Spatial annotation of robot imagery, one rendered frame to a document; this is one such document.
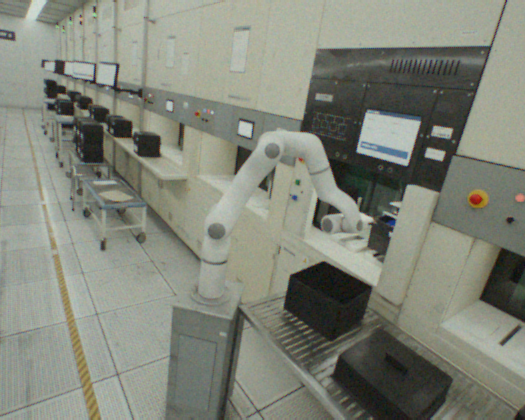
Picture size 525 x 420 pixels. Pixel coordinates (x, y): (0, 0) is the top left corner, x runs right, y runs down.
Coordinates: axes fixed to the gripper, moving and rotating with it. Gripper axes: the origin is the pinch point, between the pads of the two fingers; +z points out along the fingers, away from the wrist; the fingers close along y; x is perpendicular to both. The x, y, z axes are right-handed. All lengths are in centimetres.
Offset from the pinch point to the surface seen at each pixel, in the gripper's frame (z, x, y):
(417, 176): 1.9, 25.1, 14.8
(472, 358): 2, -37, 58
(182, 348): -81, -65, -25
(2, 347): -151, -119, -124
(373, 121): 2.0, 44.0, -13.7
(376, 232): 22.2, -14.2, -7.9
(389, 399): -51, -33, 53
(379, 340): -30, -33, 36
